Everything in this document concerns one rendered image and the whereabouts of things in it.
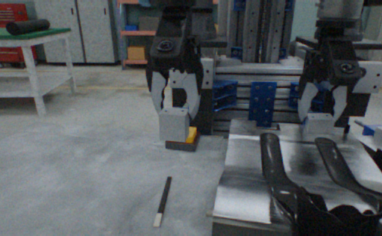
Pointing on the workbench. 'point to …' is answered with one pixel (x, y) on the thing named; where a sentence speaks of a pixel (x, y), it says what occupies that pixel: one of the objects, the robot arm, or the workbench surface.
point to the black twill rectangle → (380, 159)
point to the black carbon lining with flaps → (281, 184)
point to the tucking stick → (162, 202)
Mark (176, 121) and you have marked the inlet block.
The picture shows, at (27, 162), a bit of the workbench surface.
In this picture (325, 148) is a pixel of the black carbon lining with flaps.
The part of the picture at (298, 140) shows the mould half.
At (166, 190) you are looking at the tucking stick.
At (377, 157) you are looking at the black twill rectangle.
